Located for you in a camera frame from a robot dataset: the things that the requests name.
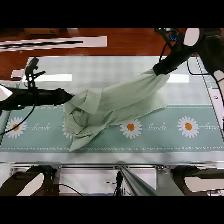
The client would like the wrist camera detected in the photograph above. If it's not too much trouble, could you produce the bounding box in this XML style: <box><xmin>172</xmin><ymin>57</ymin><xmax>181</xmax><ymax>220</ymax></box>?
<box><xmin>154</xmin><ymin>27</ymin><xmax>185</xmax><ymax>45</ymax></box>
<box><xmin>24</xmin><ymin>57</ymin><xmax>47</xmax><ymax>89</ymax></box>

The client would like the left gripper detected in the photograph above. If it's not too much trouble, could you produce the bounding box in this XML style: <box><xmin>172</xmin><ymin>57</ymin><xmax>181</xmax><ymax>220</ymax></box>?
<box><xmin>53</xmin><ymin>87</ymin><xmax>75</xmax><ymax>107</ymax></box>

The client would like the black cable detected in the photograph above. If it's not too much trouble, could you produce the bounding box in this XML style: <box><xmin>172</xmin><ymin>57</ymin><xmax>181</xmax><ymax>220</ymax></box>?
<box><xmin>57</xmin><ymin>182</ymin><xmax>83</xmax><ymax>197</ymax></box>
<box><xmin>0</xmin><ymin>103</ymin><xmax>37</xmax><ymax>136</ymax></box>
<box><xmin>186</xmin><ymin>55</ymin><xmax>210</xmax><ymax>77</ymax></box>

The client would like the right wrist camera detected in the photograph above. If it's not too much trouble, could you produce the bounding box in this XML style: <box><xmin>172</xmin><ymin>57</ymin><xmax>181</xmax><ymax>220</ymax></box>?
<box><xmin>154</xmin><ymin>27</ymin><xmax>185</xmax><ymax>45</ymax></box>

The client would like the pale green shirt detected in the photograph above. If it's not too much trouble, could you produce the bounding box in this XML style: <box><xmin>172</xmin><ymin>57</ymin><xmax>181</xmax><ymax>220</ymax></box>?
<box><xmin>62</xmin><ymin>68</ymin><xmax>171</xmax><ymax>153</ymax></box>

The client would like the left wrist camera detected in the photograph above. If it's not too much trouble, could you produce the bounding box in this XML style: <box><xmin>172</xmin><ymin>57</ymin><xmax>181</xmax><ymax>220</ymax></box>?
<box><xmin>24</xmin><ymin>57</ymin><xmax>47</xmax><ymax>89</ymax></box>

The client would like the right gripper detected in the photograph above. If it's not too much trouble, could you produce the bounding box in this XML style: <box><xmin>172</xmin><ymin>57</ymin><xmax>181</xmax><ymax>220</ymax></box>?
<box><xmin>152</xmin><ymin>53</ymin><xmax>184</xmax><ymax>77</ymax></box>

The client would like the silver frame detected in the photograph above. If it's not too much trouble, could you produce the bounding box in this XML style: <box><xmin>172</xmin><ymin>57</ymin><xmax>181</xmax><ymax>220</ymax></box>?
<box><xmin>0</xmin><ymin>161</ymin><xmax>224</xmax><ymax>197</ymax></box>

